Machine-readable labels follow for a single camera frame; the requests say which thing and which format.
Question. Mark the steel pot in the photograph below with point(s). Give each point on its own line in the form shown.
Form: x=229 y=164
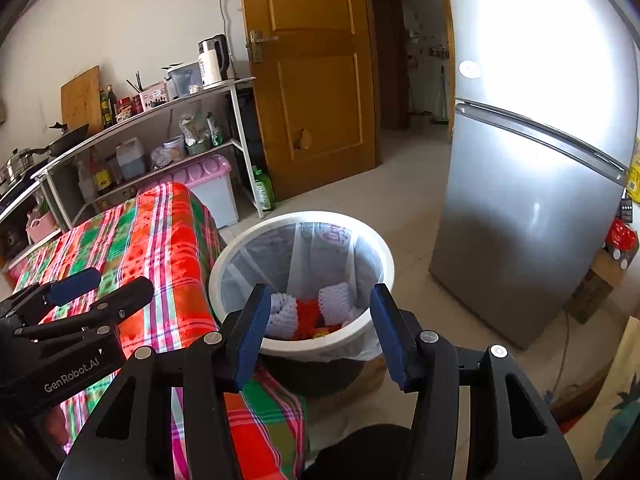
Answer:
x=17 y=167

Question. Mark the green packet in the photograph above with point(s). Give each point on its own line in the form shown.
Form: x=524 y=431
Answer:
x=215 y=130

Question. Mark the metal door lock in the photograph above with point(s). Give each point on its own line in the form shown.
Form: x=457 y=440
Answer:
x=257 y=46

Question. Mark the dark round appliance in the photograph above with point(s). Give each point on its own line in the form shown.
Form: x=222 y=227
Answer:
x=10 y=237

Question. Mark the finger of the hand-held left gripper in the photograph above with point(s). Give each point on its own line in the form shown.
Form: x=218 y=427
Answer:
x=75 y=286
x=125 y=297

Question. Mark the black trash bin white rim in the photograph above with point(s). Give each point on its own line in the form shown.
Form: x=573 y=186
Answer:
x=240 y=260

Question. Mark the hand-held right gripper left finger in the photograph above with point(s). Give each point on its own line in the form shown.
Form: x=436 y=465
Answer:
x=252 y=340

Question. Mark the silver refrigerator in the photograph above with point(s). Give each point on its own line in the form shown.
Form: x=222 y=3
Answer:
x=525 y=210

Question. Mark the pink utensil holder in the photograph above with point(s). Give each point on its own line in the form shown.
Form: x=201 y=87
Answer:
x=154 y=96

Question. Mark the pink lid storage box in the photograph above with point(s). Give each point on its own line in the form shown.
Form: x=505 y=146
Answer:
x=210 y=195

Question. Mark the crumpled clear plastic bag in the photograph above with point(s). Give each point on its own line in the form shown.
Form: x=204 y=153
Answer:
x=160 y=158

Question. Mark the yellow label bottle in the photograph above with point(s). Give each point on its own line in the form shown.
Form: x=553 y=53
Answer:
x=102 y=180

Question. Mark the red green plaid tablecloth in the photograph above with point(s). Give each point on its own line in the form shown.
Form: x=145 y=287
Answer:
x=150 y=240

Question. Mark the dark sauce bottle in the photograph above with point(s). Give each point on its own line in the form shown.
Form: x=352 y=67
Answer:
x=112 y=107

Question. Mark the green label sauce bottle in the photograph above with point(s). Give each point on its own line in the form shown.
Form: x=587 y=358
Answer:
x=104 y=112

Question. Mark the white plastic bottle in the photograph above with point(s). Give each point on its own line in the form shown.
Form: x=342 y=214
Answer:
x=86 y=185

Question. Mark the white printed plastic bag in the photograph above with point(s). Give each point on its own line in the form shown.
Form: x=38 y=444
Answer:
x=192 y=127

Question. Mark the wooden door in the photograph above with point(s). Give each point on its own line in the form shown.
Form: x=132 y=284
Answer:
x=310 y=110

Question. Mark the red packet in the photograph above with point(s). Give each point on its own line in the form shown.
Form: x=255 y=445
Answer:
x=620 y=235

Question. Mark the green plastic bottle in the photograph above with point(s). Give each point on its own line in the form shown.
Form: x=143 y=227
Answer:
x=264 y=192

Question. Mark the curved white kitchen shelf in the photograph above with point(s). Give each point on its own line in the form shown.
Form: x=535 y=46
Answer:
x=150 y=127

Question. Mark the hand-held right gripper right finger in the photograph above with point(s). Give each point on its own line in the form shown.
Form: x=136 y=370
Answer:
x=392 y=340

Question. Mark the printed cream blanket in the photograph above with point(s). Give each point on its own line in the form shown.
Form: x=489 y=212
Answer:
x=615 y=410

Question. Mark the black cooktop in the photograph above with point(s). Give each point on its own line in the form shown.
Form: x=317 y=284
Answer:
x=17 y=192

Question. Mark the low white kitchen shelf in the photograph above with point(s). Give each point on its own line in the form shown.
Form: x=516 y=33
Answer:
x=30 y=200

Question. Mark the tall white foam net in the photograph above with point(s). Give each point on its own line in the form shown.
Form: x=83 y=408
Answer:
x=340 y=305

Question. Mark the green bowl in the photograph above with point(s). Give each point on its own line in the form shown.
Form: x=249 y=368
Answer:
x=199 y=148

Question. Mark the clear plastic jug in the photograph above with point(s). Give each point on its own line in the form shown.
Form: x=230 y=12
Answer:
x=131 y=160

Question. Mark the white electric kettle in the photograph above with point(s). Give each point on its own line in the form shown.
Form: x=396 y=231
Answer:
x=210 y=65

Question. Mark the black frying pan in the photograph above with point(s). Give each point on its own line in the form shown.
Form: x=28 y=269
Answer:
x=67 y=141

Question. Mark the yellow hanging packet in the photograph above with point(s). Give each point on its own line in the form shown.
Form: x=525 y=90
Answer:
x=635 y=175

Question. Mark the pink basket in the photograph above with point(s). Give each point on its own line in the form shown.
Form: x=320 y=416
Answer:
x=41 y=226

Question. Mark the dark tall box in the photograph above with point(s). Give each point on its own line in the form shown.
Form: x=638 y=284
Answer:
x=245 y=125

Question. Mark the clear plastic storage container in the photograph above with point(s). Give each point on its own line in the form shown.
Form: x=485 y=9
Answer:
x=182 y=82

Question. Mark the wooden cutting board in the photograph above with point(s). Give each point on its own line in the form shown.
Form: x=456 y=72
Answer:
x=80 y=100

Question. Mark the person's dark clothed leg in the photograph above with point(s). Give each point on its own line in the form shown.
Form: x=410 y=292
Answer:
x=360 y=455

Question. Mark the bundle of dark chopsticks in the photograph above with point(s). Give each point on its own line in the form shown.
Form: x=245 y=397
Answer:
x=136 y=82

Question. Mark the dark glass jar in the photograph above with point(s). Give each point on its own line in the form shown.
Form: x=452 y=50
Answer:
x=114 y=170

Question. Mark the white plastic tub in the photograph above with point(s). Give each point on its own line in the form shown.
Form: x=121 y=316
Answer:
x=175 y=149

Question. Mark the small round white foam net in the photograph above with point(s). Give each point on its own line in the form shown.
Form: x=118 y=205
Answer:
x=282 y=312

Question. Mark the cardboard box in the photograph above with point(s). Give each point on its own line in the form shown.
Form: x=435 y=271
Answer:
x=595 y=285

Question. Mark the red sauce jar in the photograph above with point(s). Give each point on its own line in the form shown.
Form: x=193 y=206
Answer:
x=137 y=105
x=124 y=110

